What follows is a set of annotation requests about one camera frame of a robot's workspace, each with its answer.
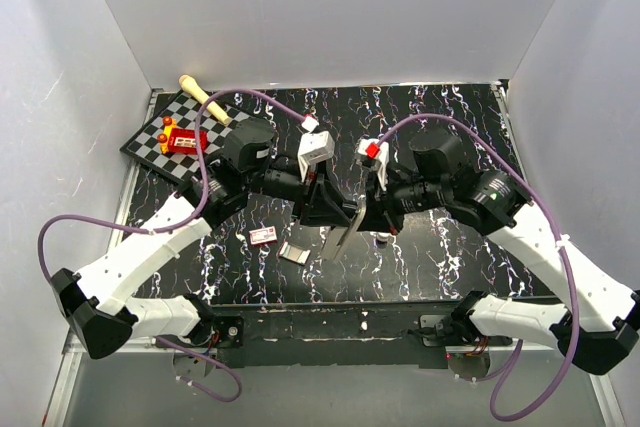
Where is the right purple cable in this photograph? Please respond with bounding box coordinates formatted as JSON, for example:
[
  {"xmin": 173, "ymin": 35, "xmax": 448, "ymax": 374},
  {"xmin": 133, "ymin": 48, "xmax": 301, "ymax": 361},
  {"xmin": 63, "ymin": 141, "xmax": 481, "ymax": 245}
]
[{"xmin": 369, "ymin": 114, "xmax": 584, "ymax": 422}]

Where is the red white staple box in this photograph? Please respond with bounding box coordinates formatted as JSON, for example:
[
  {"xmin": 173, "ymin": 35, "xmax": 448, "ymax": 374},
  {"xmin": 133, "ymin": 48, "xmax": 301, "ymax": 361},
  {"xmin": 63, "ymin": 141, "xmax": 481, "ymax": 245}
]
[{"xmin": 249, "ymin": 226, "xmax": 277, "ymax": 245}]

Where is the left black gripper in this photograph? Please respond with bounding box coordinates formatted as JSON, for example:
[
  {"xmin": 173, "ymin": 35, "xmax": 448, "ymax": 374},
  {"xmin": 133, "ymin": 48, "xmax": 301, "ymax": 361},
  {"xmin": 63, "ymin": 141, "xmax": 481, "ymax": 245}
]
[{"xmin": 247, "ymin": 162, "xmax": 355, "ymax": 228}]

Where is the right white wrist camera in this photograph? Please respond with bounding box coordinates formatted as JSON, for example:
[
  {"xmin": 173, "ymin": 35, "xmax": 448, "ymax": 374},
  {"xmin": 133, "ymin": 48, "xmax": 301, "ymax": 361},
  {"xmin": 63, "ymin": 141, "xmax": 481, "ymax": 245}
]
[{"xmin": 356, "ymin": 138, "xmax": 389, "ymax": 191}]

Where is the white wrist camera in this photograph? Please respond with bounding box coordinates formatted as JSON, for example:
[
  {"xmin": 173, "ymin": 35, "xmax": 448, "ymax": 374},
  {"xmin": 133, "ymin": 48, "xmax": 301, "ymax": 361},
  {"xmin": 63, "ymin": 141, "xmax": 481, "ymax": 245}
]
[
  {"xmin": 356, "ymin": 138, "xmax": 389, "ymax": 191},
  {"xmin": 297, "ymin": 131, "xmax": 335, "ymax": 180}
]

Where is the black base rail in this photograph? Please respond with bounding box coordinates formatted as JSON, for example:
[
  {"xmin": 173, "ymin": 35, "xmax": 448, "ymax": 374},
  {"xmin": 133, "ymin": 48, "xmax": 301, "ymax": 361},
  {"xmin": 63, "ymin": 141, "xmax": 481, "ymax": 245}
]
[{"xmin": 200, "ymin": 301, "xmax": 477, "ymax": 369}]

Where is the black white chessboard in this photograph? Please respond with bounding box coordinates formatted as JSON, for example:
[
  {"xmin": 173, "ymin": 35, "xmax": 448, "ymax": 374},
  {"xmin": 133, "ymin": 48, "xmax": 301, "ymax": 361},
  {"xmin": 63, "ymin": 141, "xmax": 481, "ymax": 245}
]
[{"xmin": 118, "ymin": 89, "xmax": 265, "ymax": 188}]

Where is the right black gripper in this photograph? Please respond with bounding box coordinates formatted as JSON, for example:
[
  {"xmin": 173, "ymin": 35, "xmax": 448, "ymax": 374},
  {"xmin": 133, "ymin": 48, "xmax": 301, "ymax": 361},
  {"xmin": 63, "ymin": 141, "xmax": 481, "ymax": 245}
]
[{"xmin": 350, "ymin": 166, "xmax": 449, "ymax": 236}]

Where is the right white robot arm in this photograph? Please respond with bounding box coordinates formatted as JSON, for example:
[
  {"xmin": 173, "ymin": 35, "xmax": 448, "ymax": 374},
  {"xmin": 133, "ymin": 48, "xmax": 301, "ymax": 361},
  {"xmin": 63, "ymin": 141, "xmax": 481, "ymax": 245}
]
[{"xmin": 357, "ymin": 128, "xmax": 639, "ymax": 375}]

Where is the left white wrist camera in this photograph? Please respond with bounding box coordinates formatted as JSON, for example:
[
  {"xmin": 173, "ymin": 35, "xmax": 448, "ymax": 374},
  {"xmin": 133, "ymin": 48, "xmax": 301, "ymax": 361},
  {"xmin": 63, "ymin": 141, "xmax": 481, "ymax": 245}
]
[{"xmin": 297, "ymin": 131, "xmax": 335, "ymax": 180}]

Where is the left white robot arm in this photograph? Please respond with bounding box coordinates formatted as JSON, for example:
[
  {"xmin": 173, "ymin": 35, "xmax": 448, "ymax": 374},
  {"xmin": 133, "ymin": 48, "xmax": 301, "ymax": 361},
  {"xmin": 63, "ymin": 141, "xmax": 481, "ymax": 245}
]
[{"xmin": 51, "ymin": 117, "xmax": 349, "ymax": 359}]

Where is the red yellow toy bus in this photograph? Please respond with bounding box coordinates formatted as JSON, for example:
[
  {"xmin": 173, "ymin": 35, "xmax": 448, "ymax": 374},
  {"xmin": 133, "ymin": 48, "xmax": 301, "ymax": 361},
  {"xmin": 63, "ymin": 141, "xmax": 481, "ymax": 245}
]
[{"xmin": 157, "ymin": 116, "xmax": 208, "ymax": 155}]

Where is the open staple box tray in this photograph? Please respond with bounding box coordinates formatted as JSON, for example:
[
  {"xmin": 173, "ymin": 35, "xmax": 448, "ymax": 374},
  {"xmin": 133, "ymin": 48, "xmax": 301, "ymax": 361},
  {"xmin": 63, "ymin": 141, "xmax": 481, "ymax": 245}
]
[{"xmin": 278, "ymin": 242, "xmax": 311, "ymax": 266}]

